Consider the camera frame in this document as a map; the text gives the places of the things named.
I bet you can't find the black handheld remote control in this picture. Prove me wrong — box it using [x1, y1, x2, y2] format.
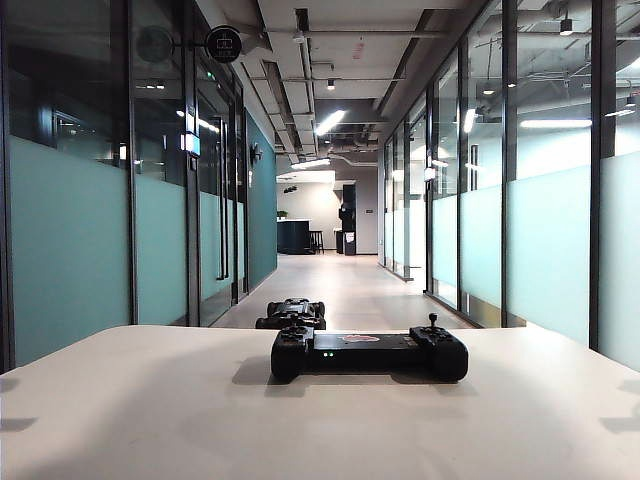
[270, 312, 470, 385]

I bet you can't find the black quadruped robot dog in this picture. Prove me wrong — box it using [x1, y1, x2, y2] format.
[255, 297, 327, 331]

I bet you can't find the dark bar counter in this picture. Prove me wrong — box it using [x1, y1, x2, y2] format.
[276, 219, 312, 255]

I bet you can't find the round black hanging sign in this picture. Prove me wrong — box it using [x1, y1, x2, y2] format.
[204, 24, 244, 64]

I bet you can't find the round grey glass sign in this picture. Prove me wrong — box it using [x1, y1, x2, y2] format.
[135, 25, 174, 64]

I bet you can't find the long vertical door handle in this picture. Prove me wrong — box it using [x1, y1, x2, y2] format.
[215, 117, 230, 280]

